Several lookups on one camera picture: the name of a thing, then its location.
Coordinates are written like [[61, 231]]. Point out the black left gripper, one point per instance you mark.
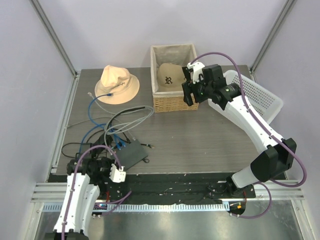
[[110, 161]]

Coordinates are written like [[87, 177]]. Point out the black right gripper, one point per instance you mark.
[[187, 88]]

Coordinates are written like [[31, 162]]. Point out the dark grey network switch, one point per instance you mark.
[[131, 154]]

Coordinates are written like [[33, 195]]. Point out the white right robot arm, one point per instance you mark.
[[275, 154]]

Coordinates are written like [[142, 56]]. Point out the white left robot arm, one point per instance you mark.
[[75, 200]]

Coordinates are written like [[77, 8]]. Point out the tan baseball cap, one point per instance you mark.
[[170, 77]]

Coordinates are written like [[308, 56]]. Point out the wicker basket with liner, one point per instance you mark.
[[180, 54]]

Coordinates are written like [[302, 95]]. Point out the beige bucket hat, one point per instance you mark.
[[116, 86]]

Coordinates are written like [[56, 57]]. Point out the white perforated plastic basket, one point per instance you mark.
[[267, 104]]

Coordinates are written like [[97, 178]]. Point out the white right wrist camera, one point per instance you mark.
[[197, 70]]

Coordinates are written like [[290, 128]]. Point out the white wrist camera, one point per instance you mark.
[[117, 174], [197, 70]]

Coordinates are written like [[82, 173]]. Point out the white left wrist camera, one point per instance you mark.
[[117, 174]]

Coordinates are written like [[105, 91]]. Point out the aluminium frame rail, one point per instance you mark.
[[197, 199]]

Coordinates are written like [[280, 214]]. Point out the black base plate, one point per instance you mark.
[[158, 189]]

